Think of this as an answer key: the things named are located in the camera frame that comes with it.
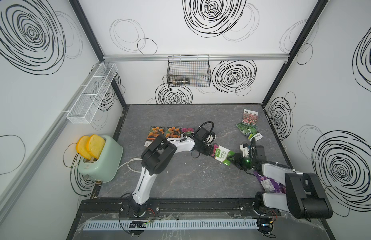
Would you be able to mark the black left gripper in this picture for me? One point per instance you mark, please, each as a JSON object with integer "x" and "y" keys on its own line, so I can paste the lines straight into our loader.
{"x": 209, "y": 151}

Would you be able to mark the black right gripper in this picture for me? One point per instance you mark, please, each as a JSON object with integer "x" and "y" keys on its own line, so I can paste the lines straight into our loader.
{"x": 237, "y": 160}

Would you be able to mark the impatiens seed packet green white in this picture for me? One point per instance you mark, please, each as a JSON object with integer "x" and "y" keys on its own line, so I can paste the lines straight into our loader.
{"x": 187, "y": 131}

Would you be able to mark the marigold seed packet orange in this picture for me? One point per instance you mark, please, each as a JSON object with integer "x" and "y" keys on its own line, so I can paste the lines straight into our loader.
{"x": 173, "y": 132}

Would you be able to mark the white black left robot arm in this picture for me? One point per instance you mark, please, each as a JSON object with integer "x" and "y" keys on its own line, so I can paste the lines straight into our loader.
{"x": 156, "y": 157}

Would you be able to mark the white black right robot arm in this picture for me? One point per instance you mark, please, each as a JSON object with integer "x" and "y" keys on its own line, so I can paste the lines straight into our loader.
{"x": 305, "y": 197}

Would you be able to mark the green vegetable seed packet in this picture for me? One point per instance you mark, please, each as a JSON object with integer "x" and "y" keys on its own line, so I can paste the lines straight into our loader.
{"x": 249, "y": 132}

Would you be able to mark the purple seed packet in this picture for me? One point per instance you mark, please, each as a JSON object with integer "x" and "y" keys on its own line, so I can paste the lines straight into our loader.
{"x": 270, "y": 185}

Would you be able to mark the red flower seed packet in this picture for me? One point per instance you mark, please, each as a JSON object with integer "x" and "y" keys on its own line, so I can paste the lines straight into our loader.
{"x": 250, "y": 118}

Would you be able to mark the small item in basket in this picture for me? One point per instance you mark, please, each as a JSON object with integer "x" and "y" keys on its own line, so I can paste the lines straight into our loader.
{"x": 181, "y": 81}

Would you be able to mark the mint green toaster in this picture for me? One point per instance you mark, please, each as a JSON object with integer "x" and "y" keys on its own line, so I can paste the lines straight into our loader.
{"x": 103, "y": 169}

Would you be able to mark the yellow toast slice front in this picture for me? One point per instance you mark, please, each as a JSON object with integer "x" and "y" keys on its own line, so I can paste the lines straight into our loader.
{"x": 95, "y": 145}

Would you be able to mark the yellow toast slice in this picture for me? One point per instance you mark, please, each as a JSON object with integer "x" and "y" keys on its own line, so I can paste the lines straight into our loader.
{"x": 81, "y": 147}
{"x": 95, "y": 145}

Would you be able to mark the yellow toast slice back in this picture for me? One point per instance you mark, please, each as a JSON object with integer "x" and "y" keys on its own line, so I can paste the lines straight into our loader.
{"x": 81, "y": 147}

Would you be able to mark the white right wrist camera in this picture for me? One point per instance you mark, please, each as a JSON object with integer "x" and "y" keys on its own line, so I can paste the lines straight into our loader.
{"x": 245, "y": 150}

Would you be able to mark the black wire wall basket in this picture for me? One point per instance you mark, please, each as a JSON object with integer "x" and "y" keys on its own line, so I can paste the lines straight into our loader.
{"x": 199, "y": 72}

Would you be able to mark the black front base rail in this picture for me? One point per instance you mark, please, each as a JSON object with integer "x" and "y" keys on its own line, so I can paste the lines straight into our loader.
{"x": 155, "y": 207}

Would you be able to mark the white slotted cable duct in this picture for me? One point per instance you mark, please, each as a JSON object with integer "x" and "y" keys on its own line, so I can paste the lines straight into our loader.
{"x": 212, "y": 224}

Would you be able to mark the aluminium wall rail back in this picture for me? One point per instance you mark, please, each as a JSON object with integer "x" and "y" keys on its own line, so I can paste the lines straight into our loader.
{"x": 197, "y": 57}

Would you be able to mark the white wire wall shelf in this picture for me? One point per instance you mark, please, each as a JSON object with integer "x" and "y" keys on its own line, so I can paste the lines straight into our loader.
{"x": 93, "y": 93}

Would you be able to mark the black corner frame post right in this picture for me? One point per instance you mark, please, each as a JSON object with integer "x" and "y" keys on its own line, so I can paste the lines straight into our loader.
{"x": 315, "y": 14}

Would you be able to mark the black corner frame post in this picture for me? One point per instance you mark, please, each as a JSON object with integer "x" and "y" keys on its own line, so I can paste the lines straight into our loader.
{"x": 315, "y": 14}
{"x": 79, "y": 12}

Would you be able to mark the black corner frame post left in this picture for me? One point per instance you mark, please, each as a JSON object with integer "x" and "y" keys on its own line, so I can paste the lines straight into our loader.
{"x": 79, "y": 12}

